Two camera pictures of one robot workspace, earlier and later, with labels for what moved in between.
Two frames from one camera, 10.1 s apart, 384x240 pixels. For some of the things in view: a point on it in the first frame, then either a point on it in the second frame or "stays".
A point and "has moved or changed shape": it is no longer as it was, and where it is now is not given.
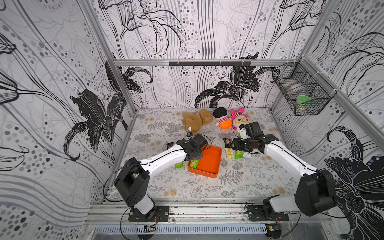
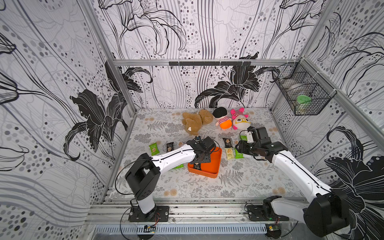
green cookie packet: x=194 y=163 has moved or changed shape
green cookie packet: x=179 y=165 stays
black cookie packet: x=169 y=145 stays
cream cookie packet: x=229 y=153 stays
